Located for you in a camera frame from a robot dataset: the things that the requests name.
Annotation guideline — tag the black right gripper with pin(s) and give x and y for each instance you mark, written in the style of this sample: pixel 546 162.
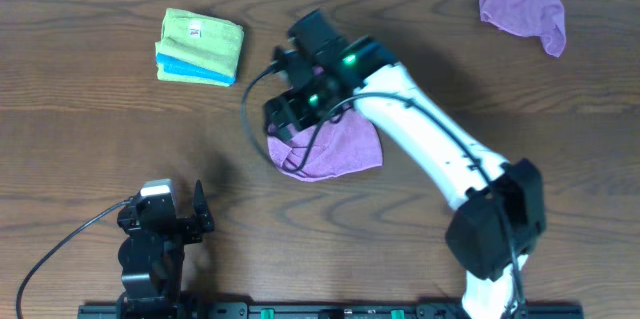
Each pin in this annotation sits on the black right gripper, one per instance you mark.
pixel 286 104

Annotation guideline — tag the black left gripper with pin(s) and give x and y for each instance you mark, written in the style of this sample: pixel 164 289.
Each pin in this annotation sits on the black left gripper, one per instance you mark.
pixel 195 234

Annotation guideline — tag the purple microfibre cloth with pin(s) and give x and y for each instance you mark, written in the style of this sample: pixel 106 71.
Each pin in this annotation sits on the purple microfibre cloth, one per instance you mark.
pixel 347 143

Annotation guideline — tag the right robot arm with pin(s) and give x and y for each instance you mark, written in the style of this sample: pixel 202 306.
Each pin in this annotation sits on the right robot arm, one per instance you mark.
pixel 498 206

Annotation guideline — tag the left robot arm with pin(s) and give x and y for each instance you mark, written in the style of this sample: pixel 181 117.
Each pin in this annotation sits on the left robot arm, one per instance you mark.
pixel 152 256

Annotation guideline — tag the top green folded cloth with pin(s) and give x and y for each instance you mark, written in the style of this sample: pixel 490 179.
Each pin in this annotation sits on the top green folded cloth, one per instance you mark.
pixel 205 41

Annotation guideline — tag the blue folded cloth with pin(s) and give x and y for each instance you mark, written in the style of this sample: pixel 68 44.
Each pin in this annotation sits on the blue folded cloth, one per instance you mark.
pixel 176 66

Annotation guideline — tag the crumpled purple cloth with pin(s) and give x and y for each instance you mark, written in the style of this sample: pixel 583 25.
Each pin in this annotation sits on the crumpled purple cloth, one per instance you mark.
pixel 544 19

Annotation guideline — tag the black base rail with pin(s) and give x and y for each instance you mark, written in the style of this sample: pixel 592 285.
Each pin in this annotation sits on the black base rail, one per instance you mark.
pixel 239 310

